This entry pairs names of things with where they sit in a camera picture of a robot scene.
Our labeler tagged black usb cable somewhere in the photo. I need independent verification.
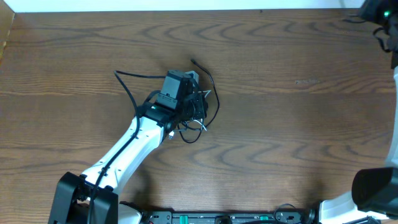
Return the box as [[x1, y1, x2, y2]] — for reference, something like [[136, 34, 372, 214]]
[[177, 58, 221, 144]]

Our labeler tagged white usb cable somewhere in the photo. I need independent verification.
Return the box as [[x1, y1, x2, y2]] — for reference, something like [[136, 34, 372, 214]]
[[167, 89, 212, 140]]

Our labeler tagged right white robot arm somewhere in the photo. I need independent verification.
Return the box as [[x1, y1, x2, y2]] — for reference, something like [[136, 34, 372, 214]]
[[307, 0, 397, 224]]

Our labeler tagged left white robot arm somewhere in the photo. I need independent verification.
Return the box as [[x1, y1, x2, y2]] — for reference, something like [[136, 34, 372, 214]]
[[49, 70, 207, 223]]

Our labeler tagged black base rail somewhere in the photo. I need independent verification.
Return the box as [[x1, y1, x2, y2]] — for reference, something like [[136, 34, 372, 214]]
[[139, 204, 318, 224]]

